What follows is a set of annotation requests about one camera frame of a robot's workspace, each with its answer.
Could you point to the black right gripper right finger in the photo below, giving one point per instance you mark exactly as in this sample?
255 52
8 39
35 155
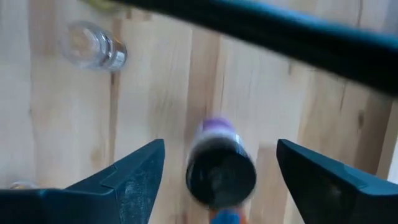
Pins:
335 199

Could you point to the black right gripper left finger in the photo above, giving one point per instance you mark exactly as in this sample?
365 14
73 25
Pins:
93 202

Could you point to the black-lidded blue-label spice jar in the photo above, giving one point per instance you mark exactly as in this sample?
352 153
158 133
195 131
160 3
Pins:
228 217

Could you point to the black-lidded purple-label spice jar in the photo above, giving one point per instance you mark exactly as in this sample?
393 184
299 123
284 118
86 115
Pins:
220 177

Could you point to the small cork-topped glass jar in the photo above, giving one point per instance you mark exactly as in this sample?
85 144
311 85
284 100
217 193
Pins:
93 46

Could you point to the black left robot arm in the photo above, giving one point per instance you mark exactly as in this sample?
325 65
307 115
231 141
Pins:
311 34

